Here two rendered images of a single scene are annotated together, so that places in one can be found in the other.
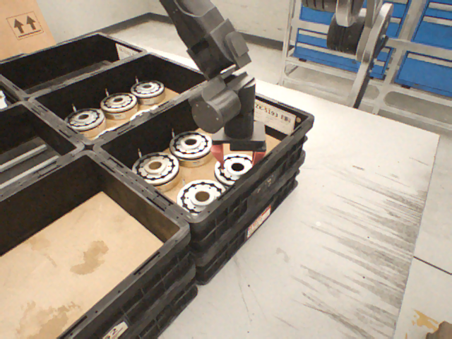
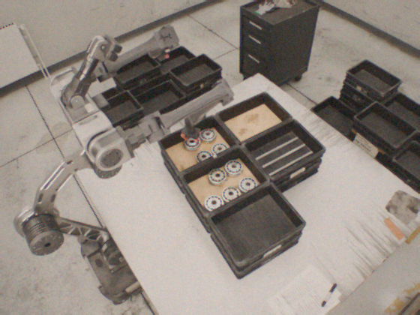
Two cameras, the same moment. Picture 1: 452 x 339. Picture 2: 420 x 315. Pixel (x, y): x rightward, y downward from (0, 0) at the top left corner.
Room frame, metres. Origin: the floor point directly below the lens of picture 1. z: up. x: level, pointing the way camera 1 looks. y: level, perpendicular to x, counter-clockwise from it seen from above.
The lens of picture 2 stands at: (1.66, 0.61, 2.40)
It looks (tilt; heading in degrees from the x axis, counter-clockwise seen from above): 52 degrees down; 204
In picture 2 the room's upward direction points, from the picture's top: 5 degrees counter-clockwise
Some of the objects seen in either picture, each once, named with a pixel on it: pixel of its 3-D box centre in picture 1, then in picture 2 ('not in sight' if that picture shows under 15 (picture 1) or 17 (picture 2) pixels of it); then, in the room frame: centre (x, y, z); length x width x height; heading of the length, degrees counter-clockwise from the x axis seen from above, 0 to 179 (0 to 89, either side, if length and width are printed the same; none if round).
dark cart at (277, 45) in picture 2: not in sight; (276, 46); (-1.30, 0.15, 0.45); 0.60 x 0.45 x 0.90; 146
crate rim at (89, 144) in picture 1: (127, 91); (224, 178); (0.70, 0.26, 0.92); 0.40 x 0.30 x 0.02; 140
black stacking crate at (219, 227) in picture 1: (211, 152); (198, 148); (0.51, 0.03, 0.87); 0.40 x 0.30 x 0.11; 140
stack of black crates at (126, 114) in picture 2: not in sight; (121, 127); (0.12, -0.88, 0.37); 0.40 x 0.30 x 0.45; 146
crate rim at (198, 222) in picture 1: (210, 135); (197, 143); (0.51, 0.03, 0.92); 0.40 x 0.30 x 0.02; 140
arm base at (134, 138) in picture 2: not in sight; (133, 138); (0.97, -0.01, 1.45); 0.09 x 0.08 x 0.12; 56
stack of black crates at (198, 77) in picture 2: not in sight; (197, 88); (-0.55, -0.43, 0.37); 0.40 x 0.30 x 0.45; 146
